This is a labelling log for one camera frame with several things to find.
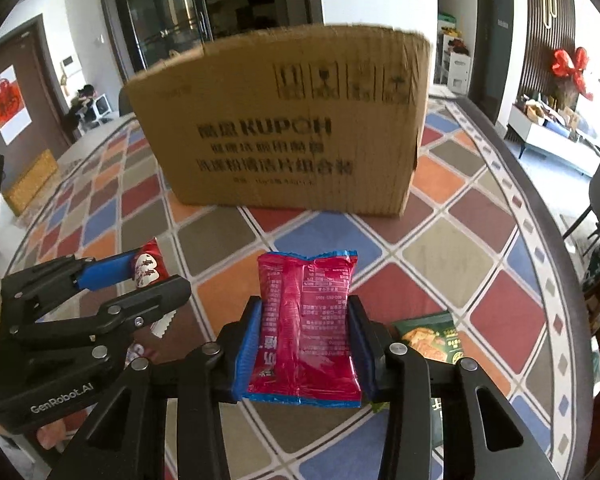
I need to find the pink snack packet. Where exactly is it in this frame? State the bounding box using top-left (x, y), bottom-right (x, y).
top-left (244, 250), bottom-right (363, 408)

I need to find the person's left hand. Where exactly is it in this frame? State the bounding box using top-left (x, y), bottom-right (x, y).
top-left (35, 410), bottom-right (91, 456)

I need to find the white low cabinet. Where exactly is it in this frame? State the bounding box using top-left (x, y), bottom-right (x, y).
top-left (506, 105), bottom-right (600, 177)

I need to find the glass sliding door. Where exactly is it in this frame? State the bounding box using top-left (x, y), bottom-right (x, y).
top-left (97, 0), bottom-right (206, 81)

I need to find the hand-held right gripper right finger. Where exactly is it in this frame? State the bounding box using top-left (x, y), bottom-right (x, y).
top-left (349, 296), bottom-right (561, 480)

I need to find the small red snack packet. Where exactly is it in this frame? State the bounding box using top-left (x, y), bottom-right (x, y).
top-left (130, 237), bottom-right (176, 338)

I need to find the brown entrance door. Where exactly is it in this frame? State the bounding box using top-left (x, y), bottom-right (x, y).
top-left (0, 15), bottom-right (66, 186)

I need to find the red bow decoration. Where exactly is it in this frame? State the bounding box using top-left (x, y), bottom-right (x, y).
top-left (551, 47), bottom-right (595, 101)

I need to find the white shelf unit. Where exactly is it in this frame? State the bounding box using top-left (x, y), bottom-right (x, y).
top-left (432, 12), bottom-right (473, 96)

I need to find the dark interior door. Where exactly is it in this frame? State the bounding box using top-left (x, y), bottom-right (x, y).
top-left (467, 0), bottom-right (513, 111)

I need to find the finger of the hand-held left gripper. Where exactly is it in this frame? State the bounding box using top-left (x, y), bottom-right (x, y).
top-left (2, 252), bottom-right (141, 311)
top-left (5, 275), bottom-right (191, 361)

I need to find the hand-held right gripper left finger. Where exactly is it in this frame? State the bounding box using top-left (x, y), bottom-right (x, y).
top-left (45, 296), bottom-right (263, 480)

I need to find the dark slatted wall panel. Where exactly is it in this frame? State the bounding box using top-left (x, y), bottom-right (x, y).
top-left (522, 0), bottom-right (578, 106)

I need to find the colourful checkered table mat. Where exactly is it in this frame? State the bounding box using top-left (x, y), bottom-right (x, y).
top-left (0, 97), bottom-right (600, 480)

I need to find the dark green snack packet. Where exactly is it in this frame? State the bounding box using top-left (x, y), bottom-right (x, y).
top-left (370, 311), bottom-right (465, 458)

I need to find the brown cardboard box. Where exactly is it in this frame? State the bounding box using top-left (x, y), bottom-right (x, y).
top-left (120, 24), bottom-right (433, 218)

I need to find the dark bundle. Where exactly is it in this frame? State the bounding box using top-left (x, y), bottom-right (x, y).
top-left (65, 84), bottom-right (98, 131)

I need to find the red and white door poster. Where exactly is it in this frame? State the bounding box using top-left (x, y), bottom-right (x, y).
top-left (0, 64), bottom-right (31, 143)

